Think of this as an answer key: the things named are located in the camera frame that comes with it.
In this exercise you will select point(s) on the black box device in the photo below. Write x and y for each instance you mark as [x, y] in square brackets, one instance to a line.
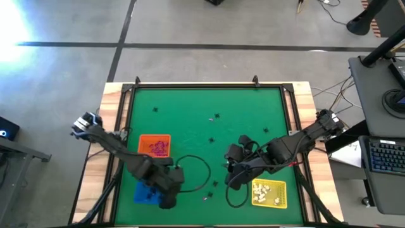
[9, 126]

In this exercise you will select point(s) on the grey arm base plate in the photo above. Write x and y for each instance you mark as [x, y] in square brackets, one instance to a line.
[293, 133]
[124, 135]

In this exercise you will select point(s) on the blue plastic basket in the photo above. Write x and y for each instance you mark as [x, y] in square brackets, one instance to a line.
[139, 196]

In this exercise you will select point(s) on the black round monitor base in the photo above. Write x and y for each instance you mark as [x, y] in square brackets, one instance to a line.
[390, 101]

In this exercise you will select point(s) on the black backlit keyboard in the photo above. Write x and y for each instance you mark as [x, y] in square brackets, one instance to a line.
[387, 156]

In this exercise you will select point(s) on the grey keyboard desk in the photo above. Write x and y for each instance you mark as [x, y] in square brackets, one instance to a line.
[389, 193]

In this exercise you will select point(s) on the black desk leg bar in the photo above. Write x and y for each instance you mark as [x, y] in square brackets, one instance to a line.
[351, 136]

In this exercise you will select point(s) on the grey side desk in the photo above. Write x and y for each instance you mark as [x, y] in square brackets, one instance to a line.
[370, 95]

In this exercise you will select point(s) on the white paper sheet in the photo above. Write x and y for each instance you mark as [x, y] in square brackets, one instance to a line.
[348, 155]

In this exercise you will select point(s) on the black aluminium table frame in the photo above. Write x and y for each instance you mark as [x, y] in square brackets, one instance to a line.
[205, 85]

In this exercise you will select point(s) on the black floor object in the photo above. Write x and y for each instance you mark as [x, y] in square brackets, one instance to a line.
[215, 2]

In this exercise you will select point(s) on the black desk device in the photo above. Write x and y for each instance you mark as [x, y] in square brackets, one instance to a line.
[398, 73]

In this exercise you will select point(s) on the yellow tipped tripod leg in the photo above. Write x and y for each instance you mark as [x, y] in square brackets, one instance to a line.
[300, 6]

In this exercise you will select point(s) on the orange black striped mat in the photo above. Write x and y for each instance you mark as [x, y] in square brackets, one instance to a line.
[376, 23]

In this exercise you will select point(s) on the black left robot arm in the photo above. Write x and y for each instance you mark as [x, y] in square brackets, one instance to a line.
[120, 149]

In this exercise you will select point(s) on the grey metal table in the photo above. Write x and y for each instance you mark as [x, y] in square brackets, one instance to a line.
[19, 152]

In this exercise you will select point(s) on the black frame clamp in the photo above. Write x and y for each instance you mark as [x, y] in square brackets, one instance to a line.
[137, 81]
[255, 81]

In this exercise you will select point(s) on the dark grey cabinet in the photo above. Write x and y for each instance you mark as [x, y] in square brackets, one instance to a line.
[392, 19]

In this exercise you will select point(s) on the red clip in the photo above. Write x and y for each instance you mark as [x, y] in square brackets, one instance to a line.
[294, 163]

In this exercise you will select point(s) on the black stand foot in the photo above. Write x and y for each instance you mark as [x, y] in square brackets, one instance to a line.
[360, 23]

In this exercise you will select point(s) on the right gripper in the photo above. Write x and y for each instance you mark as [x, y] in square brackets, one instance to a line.
[237, 180]

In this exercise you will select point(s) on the black slanted pole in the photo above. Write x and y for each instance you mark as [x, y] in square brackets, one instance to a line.
[383, 47]

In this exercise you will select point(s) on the yellow plastic basket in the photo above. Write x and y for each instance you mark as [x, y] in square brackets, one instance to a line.
[278, 190]

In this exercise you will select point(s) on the green table mat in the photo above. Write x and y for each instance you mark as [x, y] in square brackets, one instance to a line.
[190, 101]

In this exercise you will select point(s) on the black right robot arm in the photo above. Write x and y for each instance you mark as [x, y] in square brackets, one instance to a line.
[294, 145]

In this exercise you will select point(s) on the black caster wheel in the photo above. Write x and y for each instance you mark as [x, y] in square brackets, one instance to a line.
[365, 201]

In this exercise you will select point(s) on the orange plastic basket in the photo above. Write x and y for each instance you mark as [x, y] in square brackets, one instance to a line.
[145, 145]

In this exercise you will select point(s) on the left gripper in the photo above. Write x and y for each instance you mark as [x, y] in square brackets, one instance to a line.
[167, 201]

